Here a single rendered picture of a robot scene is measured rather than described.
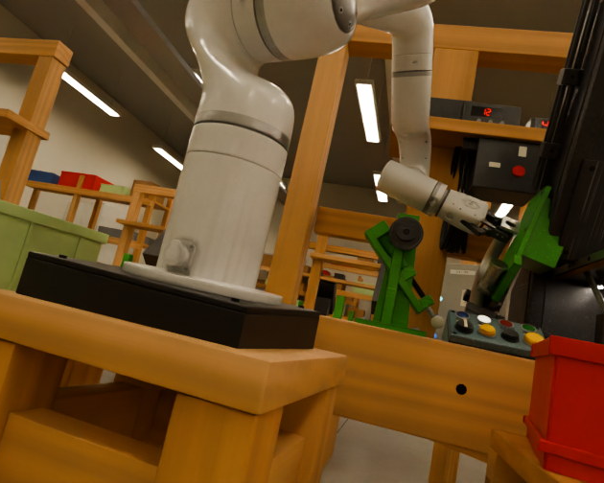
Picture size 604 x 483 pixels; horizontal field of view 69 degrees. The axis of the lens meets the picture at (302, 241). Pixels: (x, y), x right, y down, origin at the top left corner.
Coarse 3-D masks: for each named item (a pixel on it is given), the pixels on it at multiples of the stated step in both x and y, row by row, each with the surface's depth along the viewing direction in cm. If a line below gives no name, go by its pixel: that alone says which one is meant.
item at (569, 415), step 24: (552, 336) 42; (552, 360) 42; (576, 360) 41; (600, 360) 40; (552, 384) 41; (576, 384) 40; (600, 384) 40; (552, 408) 40; (576, 408) 40; (600, 408) 39; (528, 432) 55; (552, 432) 40; (576, 432) 39; (600, 432) 39; (552, 456) 40; (576, 456) 39; (600, 456) 38; (600, 480) 38
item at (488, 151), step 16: (480, 144) 126; (496, 144) 125; (512, 144) 124; (528, 144) 123; (480, 160) 125; (496, 160) 124; (512, 160) 123; (528, 160) 122; (480, 176) 124; (496, 176) 123; (512, 176) 122; (528, 176) 122; (480, 192) 127; (496, 192) 125; (512, 192) 122; (528, 192) 121
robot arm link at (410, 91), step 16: (400, 80) 99; (416, 80) 97; (400, 96) 100; (416, 96) 98; (400, 112) 101; (416, 112) 100; (400, 128) 102; (416, 128) 101; (400, 144) 113; (416, 144) 110; (400, 160) 116; (416, 160) 114
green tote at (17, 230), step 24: (0, 216) 63; (24, 216) 66; (48, 216) 69; (0, 240) 64; (24, 240) 66; (48, 240) 70; (72, 240) 73; (96, 240) 77; (0, 264) 64; (24, 264) 67; (0, 288) 64
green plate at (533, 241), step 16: (544, 192) 94; (528, 208) 101; (544, 208) 94; (528, 224) 93; (544, 224) 94; (512, 240) 103; (528, 240) 92; (544, 240) 93; (512, 256) 95; (528, 256) 93; (544, 256) 92; (544, 272) 97
